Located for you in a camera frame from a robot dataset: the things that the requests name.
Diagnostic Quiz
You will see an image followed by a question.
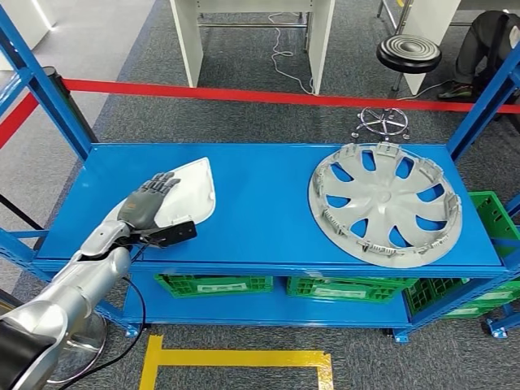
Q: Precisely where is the white coiled floor cable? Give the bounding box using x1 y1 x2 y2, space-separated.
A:
268 11 315 96

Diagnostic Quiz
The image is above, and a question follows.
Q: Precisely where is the person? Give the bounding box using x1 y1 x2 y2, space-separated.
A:
438 11 520 101

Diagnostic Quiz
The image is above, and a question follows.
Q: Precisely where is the short red barrier belt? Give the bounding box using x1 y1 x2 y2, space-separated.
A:
0 91 42 150

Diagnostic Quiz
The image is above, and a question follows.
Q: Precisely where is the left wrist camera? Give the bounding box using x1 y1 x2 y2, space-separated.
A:
131 219 198 249

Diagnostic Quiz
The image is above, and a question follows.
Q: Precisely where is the blue metal shelf rack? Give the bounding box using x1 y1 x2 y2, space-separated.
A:
0 0 520 345

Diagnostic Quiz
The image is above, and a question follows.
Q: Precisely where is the chrome star stool base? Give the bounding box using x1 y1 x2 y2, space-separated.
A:
350 106 411 142

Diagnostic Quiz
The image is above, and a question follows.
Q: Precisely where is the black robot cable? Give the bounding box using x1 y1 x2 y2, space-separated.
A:
57 275 146 390

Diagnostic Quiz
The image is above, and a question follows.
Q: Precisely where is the white desk with steel bar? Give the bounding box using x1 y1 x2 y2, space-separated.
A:
169 0 337 97

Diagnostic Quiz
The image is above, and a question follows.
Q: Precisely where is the thin white cable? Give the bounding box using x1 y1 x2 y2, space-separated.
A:
395 79 456 102

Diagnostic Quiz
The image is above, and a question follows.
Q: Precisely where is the white curved plastic car part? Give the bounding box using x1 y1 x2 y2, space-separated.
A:
153 157 216 230

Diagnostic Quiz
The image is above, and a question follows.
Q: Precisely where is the long red barrier belt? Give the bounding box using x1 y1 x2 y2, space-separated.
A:
63 77 520 115

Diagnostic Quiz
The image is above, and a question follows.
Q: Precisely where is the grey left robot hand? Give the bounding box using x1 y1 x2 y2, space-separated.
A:
117 171 182 232

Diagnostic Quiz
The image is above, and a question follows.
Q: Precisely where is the black round stool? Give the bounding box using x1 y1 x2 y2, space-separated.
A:
375 34 443 93

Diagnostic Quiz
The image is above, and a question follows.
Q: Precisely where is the white block platform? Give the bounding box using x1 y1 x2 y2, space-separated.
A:
0 0 57 71

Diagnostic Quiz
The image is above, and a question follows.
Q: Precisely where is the green plastic crate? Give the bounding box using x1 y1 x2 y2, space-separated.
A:
286 276 420 306
404 191 520 321
154 273 275 299

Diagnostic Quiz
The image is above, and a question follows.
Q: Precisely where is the grey plastic wheel cover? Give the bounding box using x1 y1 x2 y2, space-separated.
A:
308 141 463 269

